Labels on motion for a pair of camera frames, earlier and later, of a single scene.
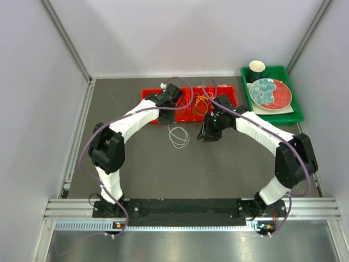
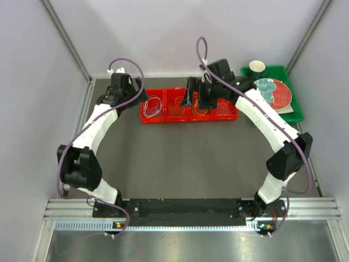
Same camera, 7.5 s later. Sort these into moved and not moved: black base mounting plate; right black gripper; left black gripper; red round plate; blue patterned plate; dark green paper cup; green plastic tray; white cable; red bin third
Moved: right black gripper; white cable; left black gripper
Not moved: black base mounting plate; green plastic tray; blue patterned plate; red round plate; red bin third; dark green paper cup
